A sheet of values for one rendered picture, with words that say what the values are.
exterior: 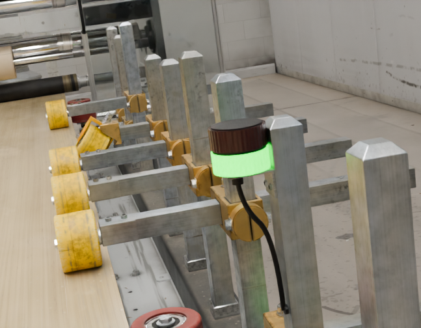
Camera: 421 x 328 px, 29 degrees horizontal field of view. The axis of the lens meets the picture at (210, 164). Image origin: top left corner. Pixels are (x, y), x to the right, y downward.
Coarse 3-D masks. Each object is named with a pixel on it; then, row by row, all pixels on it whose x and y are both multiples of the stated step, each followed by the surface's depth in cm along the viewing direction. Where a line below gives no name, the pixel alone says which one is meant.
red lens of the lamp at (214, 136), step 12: (264, 120) 84; (216, 132) 82; (228, 132) 81; (240, 132) 81; (252, 132) 81; (264, 132) 83; (216, 144) 82; (228, 144) 81; (240, 144) 81; (252, 144) 81; (264, 144) 83
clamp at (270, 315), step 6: (270, 312) 98; (276, 312) 98; (264, 318) 97; (270, 318) 96; (276, 318) 96; (282, 318) 96; (264, 324) 98; (270, 324) 95; (276, 324) 95; (282, 324) 94
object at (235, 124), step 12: (228, 120) 86; (240, 120) 85; (252, 120) 84; (240, 180) 84; (264, 180) 86; (240, 192) 85; (276, 192) 84; (252, 216) 86; (264, 228) 86; (276, 264) 87; (276, 276) 87; (288, 312) 88
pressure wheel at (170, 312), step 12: (156, 312) 93; (168, 312) 93; (180, 312) 92; (192, 312) 92; (132, 324) 91; (144, 324) 91; (156, 324) 91; (168, 324) 90; (180, 324) 90; (192, 324) 89
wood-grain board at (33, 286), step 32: (0, 128) 247; (32, 128) 239; (64, 128) 231; (0, 160) 198; (32, 160) 192; (0, 192) 165; (32, 192) 161; (0, 224) 141; (32, 224) 139; (96, 224) 134; (0, 256) 123; (32, 256) 121; (0, 288) 110; (32, 288) 108; (64, 288) 106; (96, 288) 105; (0, 320) 99; (32, 320) 97; (64, 320) 96; (96, 320) 95
